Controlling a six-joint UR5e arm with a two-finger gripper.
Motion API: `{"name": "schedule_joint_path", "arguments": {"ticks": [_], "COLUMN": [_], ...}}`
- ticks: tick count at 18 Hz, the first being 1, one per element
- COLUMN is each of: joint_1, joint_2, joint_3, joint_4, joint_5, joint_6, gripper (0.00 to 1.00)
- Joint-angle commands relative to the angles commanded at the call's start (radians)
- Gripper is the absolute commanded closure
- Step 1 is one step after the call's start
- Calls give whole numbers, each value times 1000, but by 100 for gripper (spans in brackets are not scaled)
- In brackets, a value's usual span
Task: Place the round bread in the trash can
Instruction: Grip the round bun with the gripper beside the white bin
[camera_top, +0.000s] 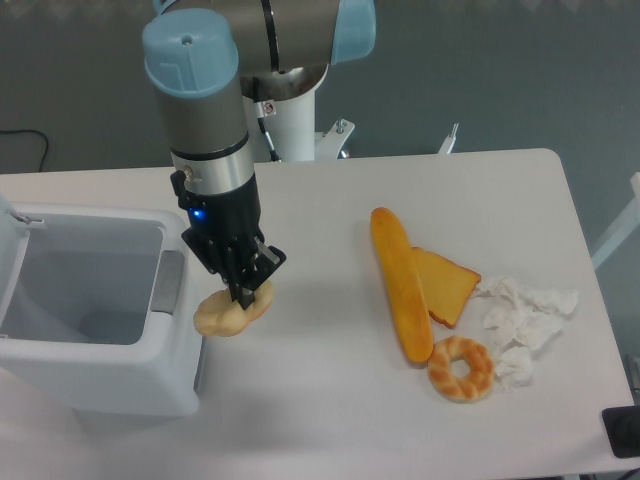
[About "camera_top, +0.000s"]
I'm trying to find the crumpled white tissue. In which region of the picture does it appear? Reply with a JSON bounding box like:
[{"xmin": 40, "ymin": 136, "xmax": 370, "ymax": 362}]
[{"xmin": 472, "ymin": 276, "xmax": 580, "ymax": 390}]

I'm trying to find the white frame at right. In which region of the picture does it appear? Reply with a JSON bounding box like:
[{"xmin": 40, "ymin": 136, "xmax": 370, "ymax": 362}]
[{"xmin": 591, "ymin": 172, "xmax": 639, "ymax": 270}]

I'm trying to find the white trash can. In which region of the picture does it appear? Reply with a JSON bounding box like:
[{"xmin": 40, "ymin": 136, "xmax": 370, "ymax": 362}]
[{"xmin": 1, "ymin": 201, "xmax": 203, "ymax": 417}]

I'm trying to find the black device at edge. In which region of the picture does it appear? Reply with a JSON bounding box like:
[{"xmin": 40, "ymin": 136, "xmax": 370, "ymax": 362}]
[{"xmin": 602, "ymin": 405, "xmax": 639, "ymax": 459}]

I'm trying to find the pale round bread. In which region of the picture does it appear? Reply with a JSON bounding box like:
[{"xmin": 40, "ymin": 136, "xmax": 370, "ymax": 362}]
[{"xmin": 193, "ymin": 280, "xmax": 275, "ymax": 337}]

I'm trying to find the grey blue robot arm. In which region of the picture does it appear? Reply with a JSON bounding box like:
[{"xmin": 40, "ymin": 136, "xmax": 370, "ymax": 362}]
[{"xmin": 142, "ymin": 1, "xmax": 376, "ymax": 307}]

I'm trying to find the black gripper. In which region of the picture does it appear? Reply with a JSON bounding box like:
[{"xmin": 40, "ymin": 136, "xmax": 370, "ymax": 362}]
[{"xmin": 170, "ymin": 171, "xmax": 287, "ymax": 309}]

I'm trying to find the black floor cable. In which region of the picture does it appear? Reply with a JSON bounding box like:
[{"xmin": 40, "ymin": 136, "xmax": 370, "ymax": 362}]
[{"xmin": 0, "ymin": 129, "xmax": 51, "ymax": 174}]

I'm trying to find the orange toast slice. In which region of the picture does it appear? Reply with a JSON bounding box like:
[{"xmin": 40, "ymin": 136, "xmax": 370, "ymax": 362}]
[{"xmin": 412, "ymin": 247, "xmax": 482, "ymax": 329}]

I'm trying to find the long orange baguette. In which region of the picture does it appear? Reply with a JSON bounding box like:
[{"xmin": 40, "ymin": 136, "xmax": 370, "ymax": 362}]
[{"xmin": 370, "ymin": 207, "xmax": 434, "ymax": 364}]

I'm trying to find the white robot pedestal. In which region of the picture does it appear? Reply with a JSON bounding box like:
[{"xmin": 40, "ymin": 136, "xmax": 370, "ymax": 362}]
[{"xmin": 240, "ymin": 65, "xmax": 355, "ymax": 163}]

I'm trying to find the braided ring bread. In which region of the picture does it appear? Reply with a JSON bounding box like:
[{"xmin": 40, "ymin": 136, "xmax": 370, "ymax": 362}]
[{"xmin": 427, "ymin": 336, "xmax": 494, "ymax": 403}]

